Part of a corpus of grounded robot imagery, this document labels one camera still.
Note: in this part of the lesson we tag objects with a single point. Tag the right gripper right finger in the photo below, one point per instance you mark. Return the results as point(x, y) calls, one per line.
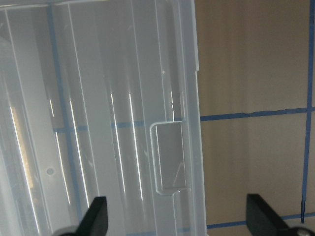
point(262, 220)

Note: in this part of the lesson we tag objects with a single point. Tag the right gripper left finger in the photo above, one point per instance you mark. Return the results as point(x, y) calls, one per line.
point(95, 221)

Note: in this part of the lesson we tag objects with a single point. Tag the clear plastic box lid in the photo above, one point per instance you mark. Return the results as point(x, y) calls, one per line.
point(99, 98)

